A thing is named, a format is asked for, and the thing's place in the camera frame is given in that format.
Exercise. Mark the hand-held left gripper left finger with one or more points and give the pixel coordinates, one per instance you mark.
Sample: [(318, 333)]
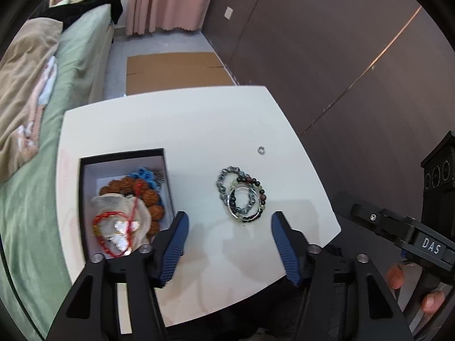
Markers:
[(176, 245)]

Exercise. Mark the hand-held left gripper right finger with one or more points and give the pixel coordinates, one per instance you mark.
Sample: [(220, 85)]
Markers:
[(284, 248)]

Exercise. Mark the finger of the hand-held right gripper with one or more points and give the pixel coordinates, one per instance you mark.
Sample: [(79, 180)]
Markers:
[(373, 218)]

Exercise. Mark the silver bangle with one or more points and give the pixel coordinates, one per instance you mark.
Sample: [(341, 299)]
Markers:
[(230, 206)]

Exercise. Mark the white sheer pouch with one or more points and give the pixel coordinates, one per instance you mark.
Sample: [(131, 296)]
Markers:
[(106, 206)]

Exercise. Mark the black jewelry box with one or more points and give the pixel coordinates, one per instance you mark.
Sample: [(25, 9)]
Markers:
[(124, 163)]

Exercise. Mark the person's right hand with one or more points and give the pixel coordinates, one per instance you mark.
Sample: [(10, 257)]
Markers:
[(395, 277)]

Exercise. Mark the black speaker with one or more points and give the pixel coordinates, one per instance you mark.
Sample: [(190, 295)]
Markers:
[(439, 184)]

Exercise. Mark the white side table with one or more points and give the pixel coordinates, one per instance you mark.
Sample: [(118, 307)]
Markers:
[(199, 128)]

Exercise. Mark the bed with green sheet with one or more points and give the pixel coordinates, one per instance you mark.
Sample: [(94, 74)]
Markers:
[(32, 248)]

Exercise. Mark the flat cardboard sheet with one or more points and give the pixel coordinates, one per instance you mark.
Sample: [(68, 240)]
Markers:
[(170, 74)]

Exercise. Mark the beige blanket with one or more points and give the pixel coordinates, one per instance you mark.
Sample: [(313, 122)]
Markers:
[(21, 78)]

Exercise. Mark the pink curtain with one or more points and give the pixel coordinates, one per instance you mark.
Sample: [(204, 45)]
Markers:
[(167, 0)]

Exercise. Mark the black cloth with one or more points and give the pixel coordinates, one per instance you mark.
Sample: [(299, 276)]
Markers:
[(106, 3)]

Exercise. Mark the white wall socket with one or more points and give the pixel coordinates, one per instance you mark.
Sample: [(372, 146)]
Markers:
[(229, 13)]

